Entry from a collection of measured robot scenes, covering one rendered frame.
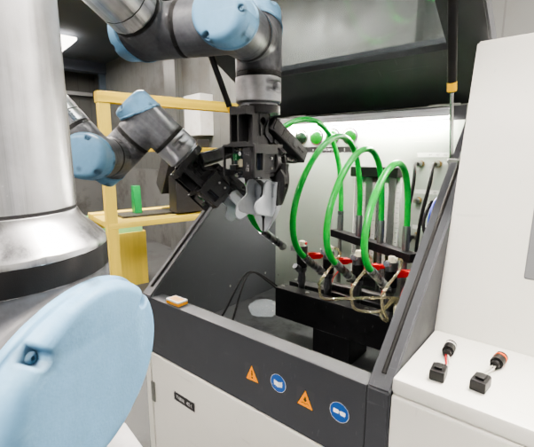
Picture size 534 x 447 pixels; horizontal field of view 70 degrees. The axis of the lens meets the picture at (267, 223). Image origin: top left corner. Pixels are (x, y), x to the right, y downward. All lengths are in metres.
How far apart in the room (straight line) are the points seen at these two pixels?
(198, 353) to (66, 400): 0.77
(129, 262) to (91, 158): 3.49
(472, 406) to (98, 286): 0.55
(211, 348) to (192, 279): 0.29
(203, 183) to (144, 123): 0.16
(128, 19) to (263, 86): 0.21
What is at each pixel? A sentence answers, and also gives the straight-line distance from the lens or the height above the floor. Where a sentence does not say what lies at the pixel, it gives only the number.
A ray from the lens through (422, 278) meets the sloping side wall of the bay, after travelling 0.78.
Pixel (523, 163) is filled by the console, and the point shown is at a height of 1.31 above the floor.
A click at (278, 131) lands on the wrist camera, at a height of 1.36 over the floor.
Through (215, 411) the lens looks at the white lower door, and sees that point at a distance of 1.02.
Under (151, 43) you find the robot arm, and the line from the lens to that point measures 0.61.
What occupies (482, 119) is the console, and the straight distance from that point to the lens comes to 0.89.
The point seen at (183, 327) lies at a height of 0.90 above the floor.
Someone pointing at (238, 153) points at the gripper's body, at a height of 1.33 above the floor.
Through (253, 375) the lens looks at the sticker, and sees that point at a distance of 0.87.
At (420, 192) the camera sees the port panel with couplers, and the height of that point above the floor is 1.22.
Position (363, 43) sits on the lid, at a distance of 1.05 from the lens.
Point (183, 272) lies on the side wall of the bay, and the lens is 1.14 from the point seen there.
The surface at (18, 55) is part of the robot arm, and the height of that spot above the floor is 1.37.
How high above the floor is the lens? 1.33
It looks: 10 degrees down
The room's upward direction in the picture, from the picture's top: straight up
